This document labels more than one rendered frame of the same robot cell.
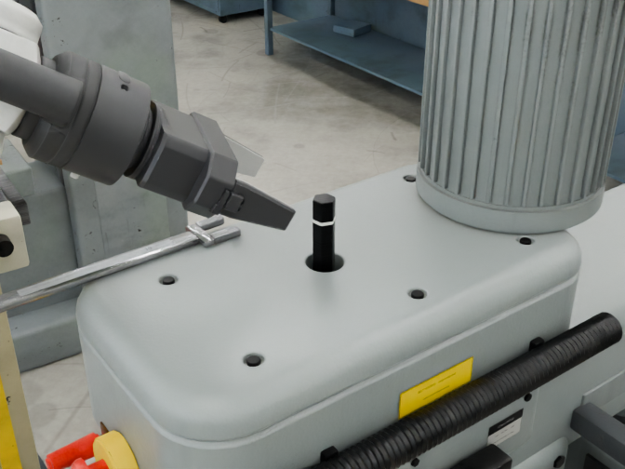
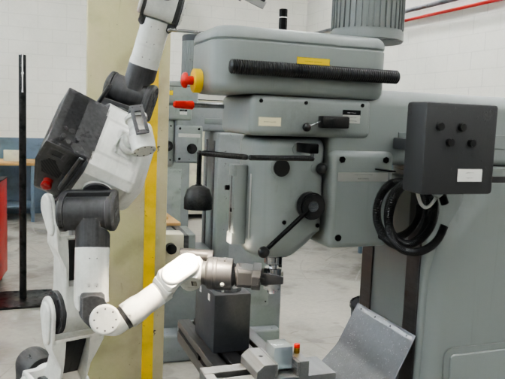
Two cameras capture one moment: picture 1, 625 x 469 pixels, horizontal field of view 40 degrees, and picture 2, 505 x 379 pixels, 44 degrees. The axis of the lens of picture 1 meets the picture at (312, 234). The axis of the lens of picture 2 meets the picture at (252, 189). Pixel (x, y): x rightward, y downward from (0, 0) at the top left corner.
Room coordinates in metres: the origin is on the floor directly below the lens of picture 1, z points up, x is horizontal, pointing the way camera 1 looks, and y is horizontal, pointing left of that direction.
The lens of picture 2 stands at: (-0.95, -0.41, 1.68)
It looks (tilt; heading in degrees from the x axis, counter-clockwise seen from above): 7 degrees down; 16
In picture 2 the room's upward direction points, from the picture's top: 2 degrees clockwise
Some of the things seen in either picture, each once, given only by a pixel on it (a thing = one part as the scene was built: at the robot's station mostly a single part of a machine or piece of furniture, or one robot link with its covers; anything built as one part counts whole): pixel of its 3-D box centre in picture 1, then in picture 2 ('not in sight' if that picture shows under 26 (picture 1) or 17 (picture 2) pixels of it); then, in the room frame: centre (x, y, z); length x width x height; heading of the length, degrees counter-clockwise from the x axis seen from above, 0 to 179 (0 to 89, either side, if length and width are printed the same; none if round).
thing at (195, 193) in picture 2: not in sight; (198, 196); (0.54, 0.15, 1.47); 0.07 x 0.07 x 0.06
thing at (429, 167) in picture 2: not in sight; (451, 148); (0.60, -0.45, 1.62); 0.20 x 0.09 x 0.21; 126
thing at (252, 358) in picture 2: not in sight; (258, 363); (0.60, -0.01, 1.03); 0.12 x 0.06 x 0.04; 36
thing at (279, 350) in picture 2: not in sight; (279, 353); (0.64, -0.05, 1.05); 0.06 x 0.05 x 0.06; 36
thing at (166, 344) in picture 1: (336, 324); (286, 66); (0.70, -0.02, 1.81); 0.47 x 0.26 x 0.16; 126
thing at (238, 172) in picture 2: not in sight; (237, 204); (0.63, 0.08, 1.45); 0.04 x 0.04 x 0.21; 36
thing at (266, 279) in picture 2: not in sight; (271, 280); (0.66, -0.02, 1.24); 0.06 x 0.02 x 0.03; 103
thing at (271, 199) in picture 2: not in sight; (277, 194); (0.70, -0.02, 1.47); 0.21 x 0.19 x 0.32; 36
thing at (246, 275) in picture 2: not in sight; (239, 275); (0.67, 0.08, 1.24); 0.13 x 0.12 x 0.10; 13
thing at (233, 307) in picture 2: not in sight; (222, 310); (0.96, 0.22, 1.04); 0.22 x 0.12 x 0.20; 36
